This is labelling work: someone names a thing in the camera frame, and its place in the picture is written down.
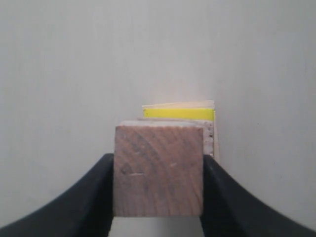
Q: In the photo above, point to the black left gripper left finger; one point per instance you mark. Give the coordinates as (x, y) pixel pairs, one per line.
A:
(84, 210)

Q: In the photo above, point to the small wooden cube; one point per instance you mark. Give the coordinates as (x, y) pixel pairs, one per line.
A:
(158, 170)

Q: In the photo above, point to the yellow cube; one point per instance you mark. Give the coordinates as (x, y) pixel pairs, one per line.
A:
(180, 113)

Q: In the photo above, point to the medium wooden cube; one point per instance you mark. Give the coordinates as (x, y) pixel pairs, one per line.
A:
(208, 128)

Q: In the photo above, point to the large wooden cube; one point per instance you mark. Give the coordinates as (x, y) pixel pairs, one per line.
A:
(194, 104)

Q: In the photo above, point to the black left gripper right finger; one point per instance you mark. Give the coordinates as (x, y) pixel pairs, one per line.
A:
(229, 210)

